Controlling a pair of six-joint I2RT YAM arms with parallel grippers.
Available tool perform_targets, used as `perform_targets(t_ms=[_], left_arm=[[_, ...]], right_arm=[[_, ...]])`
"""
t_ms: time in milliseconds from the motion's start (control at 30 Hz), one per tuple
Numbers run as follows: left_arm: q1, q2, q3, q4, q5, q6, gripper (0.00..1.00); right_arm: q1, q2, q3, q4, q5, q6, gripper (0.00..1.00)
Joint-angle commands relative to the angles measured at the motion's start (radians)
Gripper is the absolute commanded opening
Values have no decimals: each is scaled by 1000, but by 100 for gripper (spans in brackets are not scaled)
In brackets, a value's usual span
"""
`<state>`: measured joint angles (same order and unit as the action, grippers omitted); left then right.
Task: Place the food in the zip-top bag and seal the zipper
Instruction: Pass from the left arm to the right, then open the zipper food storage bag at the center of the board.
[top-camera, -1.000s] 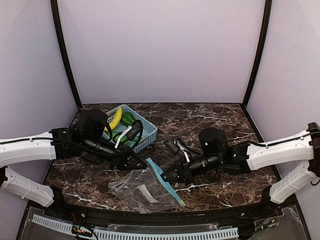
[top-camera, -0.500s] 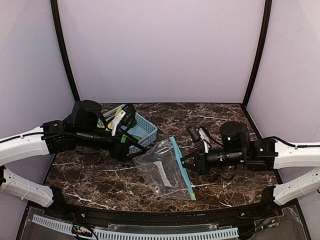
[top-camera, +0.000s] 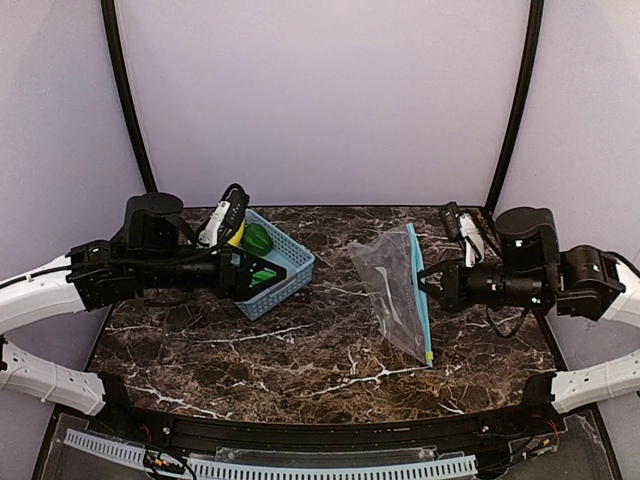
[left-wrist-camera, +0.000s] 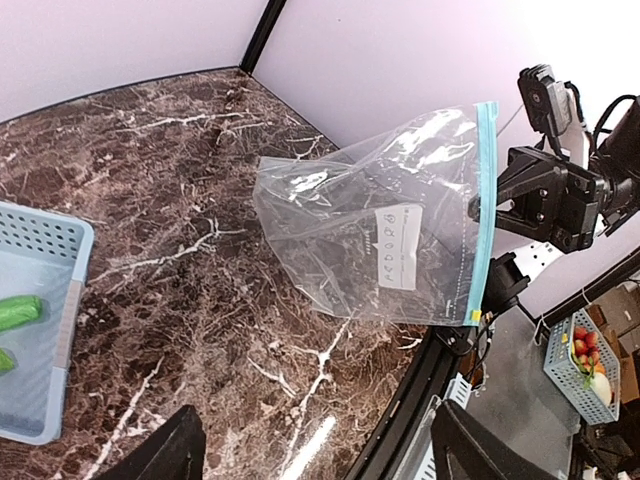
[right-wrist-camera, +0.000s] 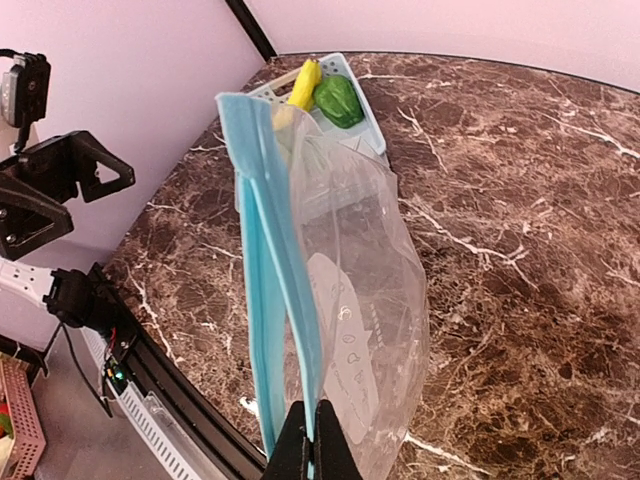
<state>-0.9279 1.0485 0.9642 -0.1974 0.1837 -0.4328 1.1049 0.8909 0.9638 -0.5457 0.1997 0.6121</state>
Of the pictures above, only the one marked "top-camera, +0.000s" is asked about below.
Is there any yellow toy banana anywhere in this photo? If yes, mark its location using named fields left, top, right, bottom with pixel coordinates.
left=227, top=219, right=247, bottom=247

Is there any black front frame rail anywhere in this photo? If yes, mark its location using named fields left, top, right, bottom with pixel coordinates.
left=89, top=387, right=565, bottom=461

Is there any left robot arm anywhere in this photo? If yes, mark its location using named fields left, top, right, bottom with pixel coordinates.
left=1, top=184, right=287, bottom=416

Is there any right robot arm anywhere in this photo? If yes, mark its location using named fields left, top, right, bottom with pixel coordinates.
left=416, top=207, right=639, bottom=414

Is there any green toy bell pepper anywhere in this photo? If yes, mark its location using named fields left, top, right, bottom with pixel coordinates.
left=241, top=223, right=273, bottom=257

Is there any left black corner post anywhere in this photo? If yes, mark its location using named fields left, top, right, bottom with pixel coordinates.
left=100, top=0, right=158, bottom=193

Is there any clear zip top bag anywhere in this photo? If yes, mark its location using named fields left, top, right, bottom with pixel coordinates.
left=348, top=223, right=433, bottom=368

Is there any right black corner post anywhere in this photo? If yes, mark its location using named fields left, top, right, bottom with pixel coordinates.
left=484, top=0, right=545, bottom=215

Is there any black corner post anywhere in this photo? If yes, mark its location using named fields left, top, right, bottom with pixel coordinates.
left=484, top=0, right=545, bottom=215
left=100, top=0, right=158, bottom=193

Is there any light blue plastic basket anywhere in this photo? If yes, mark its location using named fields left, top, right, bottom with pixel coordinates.
left=227, top=208, right=317, bottom=322

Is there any white slotted cable duct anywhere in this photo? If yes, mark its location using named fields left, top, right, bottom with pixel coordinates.
left=63, top=428, right=478, bottom=479

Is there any long green toy cucumber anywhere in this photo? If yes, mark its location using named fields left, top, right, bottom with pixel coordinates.
left=250, top=269, right=279, bottom=289

